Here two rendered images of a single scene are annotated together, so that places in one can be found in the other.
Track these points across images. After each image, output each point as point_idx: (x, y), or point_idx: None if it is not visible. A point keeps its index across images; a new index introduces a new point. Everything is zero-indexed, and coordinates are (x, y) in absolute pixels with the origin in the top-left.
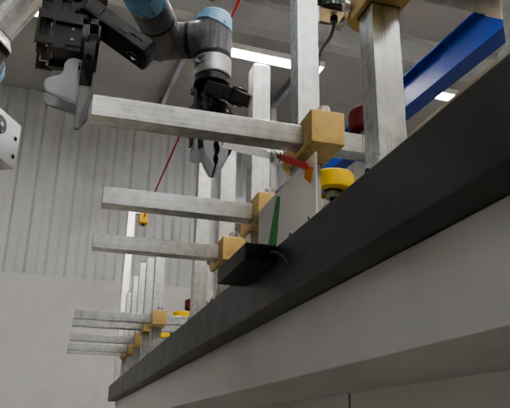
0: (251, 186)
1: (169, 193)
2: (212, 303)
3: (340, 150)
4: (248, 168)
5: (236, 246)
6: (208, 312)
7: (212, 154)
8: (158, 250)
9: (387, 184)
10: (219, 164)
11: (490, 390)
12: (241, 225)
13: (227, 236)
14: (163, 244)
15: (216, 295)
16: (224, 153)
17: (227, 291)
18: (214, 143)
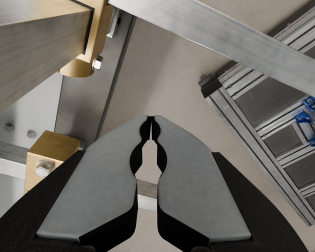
0: (76, 13)
1: (276, 39)
2: (103, 117)
3: None
4: (38, 69)
5: (51, 146)
6: (100, 128)
7: (165, 138)
8: (152, 185)
9: None
10: (133, 120)
11: None
12: (100, 48)
13: (62, 160)
14: (146, 190)
15: (81, 146)
16: (104, 150)
17: (122, 54)
18: (137, 202)
